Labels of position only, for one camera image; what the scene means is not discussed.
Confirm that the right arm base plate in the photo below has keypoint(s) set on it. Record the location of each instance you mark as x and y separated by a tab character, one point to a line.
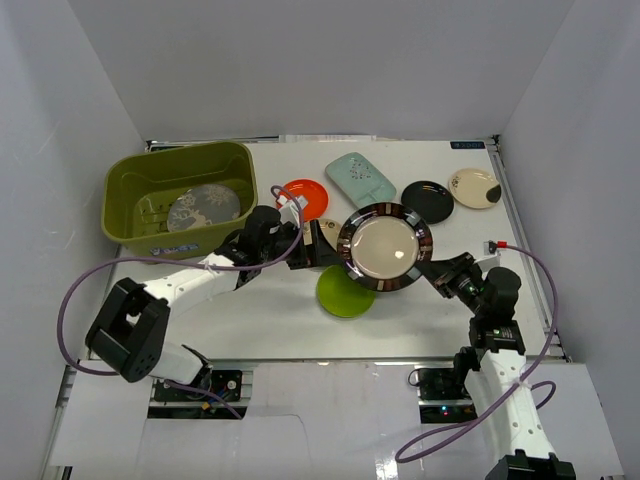
441	399

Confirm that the papers at table back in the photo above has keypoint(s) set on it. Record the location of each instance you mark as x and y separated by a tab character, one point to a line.
326	138

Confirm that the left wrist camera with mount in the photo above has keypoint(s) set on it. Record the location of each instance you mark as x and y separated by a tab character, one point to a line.
290	202

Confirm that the olive green plastic bin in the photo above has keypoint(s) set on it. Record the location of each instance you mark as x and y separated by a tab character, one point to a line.
140	190

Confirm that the large black rimmed beige plate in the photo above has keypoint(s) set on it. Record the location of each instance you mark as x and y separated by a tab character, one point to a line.
382	244

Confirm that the light blue oblong dish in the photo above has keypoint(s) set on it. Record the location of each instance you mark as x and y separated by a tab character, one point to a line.
361	182

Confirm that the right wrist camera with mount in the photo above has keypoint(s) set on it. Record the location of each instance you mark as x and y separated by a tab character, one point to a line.
494	248

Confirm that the cream plate with black spot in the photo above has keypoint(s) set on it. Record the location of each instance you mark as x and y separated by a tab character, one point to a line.
475	188

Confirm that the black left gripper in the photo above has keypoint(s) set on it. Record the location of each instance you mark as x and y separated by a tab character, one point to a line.
310	245

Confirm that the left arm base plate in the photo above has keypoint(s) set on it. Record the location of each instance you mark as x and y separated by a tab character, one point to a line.
169	403

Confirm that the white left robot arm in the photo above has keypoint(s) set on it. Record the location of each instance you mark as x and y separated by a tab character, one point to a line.
129	332

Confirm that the grey plate with reindeer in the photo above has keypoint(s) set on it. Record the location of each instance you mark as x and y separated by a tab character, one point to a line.
203	206

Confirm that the blue label sticker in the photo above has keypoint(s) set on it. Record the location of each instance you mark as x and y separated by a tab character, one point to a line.
467	145

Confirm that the beige plate with characters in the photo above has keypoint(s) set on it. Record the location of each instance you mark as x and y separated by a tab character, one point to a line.
330	230

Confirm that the orange round plate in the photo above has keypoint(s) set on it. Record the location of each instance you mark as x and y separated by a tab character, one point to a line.
311	195

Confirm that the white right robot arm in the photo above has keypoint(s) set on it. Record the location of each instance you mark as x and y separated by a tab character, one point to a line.
494	371

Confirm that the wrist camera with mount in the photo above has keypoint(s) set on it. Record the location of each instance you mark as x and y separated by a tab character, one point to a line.
290	202
494	248

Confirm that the black round plate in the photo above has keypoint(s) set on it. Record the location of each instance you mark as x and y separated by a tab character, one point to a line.
432	201

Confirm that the lime green round plate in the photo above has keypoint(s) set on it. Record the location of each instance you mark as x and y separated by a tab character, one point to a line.
340	296

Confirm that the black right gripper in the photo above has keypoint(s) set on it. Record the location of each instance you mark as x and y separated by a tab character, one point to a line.
440	271

